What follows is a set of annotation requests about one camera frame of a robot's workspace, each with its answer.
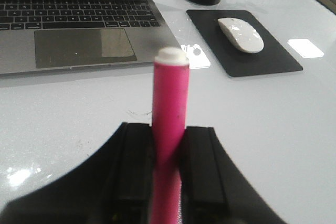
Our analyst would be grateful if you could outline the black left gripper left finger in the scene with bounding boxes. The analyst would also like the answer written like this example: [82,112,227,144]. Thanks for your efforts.
[1,123,154,223]

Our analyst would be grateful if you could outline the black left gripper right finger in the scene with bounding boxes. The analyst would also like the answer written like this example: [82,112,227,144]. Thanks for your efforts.
[180,126,284,223]

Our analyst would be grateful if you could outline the pink highlighter pen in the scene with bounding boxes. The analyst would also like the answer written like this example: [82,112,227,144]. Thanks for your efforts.
[150,47,190,223]

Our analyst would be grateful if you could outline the black mouse pad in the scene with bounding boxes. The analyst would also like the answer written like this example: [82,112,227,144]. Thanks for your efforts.
[186,9,303,77]

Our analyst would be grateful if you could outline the white computer mouse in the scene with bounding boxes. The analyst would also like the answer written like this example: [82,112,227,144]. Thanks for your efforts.
[217,17,264,54]

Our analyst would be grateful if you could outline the grey open laptop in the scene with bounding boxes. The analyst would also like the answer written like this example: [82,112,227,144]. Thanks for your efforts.
[1,0,178,75]

